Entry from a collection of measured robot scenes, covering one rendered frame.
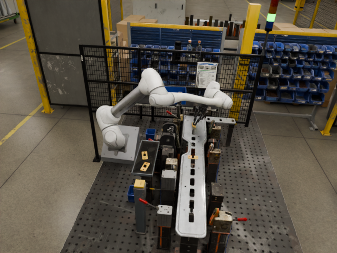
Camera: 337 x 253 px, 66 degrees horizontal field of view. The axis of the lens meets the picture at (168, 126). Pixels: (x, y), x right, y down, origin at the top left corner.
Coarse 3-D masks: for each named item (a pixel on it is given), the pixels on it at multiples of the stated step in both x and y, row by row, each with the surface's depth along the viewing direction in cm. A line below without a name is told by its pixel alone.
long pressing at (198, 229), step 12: (192, 120) 257; (204, 120) 258; (204, 132) 241; (204, 144) 227; (204, 156) 212; (180, 168) 198; (192, 168) 199; (204, 168) 199; (180, 180) 187; (204, 180) 189; (180, 192) 177; (204, 192) 179; (180, 204) 169; (204, 204) 170; (180, 216) 161; (204, 216) 162; (180, 228) 154; (192, 228) 154; (204, 228) 155
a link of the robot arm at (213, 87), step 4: (212, 84) 226; (216, 84) 225; (208, 88) 228; (212, 88) 226; (216, 88) 226; (208, 92) 228; (212, 92) 226; (216, 92) 224; (208, 96) 229; (212, 96) 226
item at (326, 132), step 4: (336, 100) 398; (336, 104) 397; (336, 108) 400; (332, 112) 406; (336, 112) 403; (332, 116) 408; (336, 116) 409; (328, 120) 416; (332, 120) 412; (336, 120) 414; (328, 124) 416; (332, 124) 418; (336, 124) 418; (324, 128) 427; (328, 128) 420; (320, 132) 430; (324, 132) 426; (328, 132) 424
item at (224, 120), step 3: (207, 117) 263; (210, 117) 263; (213, 117) 263; (216, 117) 263; (219, 117) 264; (222, 117) 264; (207, 120) 258; (210, 120) 258; (216, 120) 258; (219, 120) 259; (222, 120) 259; (225, 120) 259; (228, 120) 259; (231, 120) 259; (234, 120) 259; (222, 123) 256; (225, 123) 256; (228, 123) 256; (231, 123) 255
